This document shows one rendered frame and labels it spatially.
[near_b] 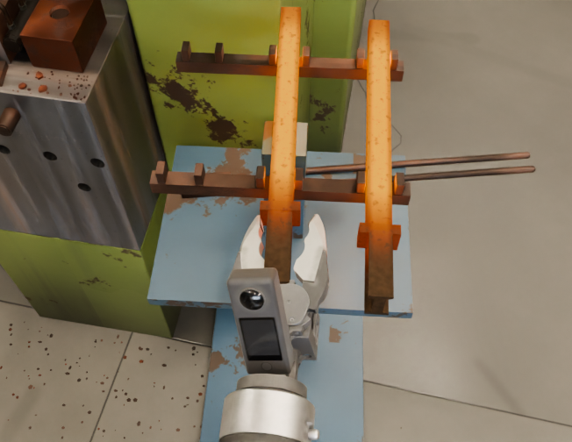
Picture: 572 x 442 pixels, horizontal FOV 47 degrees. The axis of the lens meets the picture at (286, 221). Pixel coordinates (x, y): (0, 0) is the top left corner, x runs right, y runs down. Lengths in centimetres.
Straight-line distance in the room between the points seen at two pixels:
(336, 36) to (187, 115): 52
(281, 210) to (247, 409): 23
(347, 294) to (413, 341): 84
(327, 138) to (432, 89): 54
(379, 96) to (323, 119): 105
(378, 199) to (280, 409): 27
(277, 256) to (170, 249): 37
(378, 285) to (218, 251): 40
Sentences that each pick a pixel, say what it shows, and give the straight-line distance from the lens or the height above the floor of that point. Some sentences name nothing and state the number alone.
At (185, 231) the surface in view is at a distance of 106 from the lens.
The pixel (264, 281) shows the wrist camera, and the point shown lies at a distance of 60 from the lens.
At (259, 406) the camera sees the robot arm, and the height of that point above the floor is 105.
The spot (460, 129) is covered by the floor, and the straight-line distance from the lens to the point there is 226.
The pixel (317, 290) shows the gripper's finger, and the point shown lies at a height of 104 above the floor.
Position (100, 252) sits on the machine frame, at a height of 44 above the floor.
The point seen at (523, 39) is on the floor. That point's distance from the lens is 264.
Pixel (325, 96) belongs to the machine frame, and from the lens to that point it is 183.
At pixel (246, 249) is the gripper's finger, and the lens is 73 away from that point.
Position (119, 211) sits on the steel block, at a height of 62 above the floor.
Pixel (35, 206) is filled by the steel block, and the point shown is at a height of 59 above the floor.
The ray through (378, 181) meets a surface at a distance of 78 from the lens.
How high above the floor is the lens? 165
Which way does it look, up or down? 57 degrees down
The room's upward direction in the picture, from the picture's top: straight up
